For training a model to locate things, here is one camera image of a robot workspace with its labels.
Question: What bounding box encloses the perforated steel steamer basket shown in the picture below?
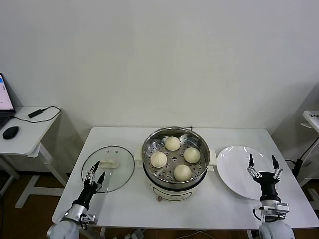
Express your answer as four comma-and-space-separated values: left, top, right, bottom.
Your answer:
141, 126, 210, 184

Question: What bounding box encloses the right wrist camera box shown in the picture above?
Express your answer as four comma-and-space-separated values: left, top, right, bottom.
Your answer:
273, 202, 290, 215

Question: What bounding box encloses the black usb adapter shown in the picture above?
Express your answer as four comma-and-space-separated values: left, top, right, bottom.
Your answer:
27, 108, 48, 119

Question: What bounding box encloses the steel steamer pot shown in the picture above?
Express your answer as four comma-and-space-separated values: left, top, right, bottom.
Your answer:
134, 146, 216, 203

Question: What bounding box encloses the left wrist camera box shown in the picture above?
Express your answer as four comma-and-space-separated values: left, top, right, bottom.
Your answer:
79, 213, 97, 225

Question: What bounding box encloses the glass pot lid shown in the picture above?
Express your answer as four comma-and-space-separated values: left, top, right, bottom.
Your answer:
81, 146, 136, 193

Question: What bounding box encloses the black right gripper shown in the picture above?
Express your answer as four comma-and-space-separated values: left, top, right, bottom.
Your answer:
246, 153, 284, 203

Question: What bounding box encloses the black computer mouse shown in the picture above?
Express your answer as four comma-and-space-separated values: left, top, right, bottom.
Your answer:
1, 126, 19, 140

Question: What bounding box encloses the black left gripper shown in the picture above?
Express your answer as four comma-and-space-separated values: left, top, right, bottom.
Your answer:
76, 161, 106, 208

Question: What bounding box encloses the white steamed baozi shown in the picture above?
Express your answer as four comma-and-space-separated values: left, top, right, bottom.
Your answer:
150, 151, 168, 168
173, 164, 193, 182
183, 147, 201, 164
164, 136, 180, 152

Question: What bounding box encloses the white round plate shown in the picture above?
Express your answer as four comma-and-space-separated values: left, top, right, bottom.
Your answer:
216, 145, 280, 200

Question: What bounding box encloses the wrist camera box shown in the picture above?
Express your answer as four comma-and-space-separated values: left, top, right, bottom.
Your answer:
273, 202, 290, 215
79, 213, 97, 225

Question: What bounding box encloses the thin black laptop cable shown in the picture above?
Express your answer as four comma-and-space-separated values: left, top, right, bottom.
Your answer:
9, 106, 61, 123

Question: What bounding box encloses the black laptop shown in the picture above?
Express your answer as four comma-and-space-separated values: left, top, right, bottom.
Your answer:
0, 73, 16, 130

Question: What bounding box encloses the white equipment stand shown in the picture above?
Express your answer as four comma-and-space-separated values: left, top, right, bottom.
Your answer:
296, 110, 319, 207

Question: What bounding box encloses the white power strip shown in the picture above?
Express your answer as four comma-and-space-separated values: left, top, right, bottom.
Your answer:
124, 228, 146, 239

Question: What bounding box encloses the white side desk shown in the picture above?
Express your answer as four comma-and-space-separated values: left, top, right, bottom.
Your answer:
0, 106, 70, 210

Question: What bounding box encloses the black power cable with plug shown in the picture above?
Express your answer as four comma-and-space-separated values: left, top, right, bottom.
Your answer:
285, 139, 319, 176

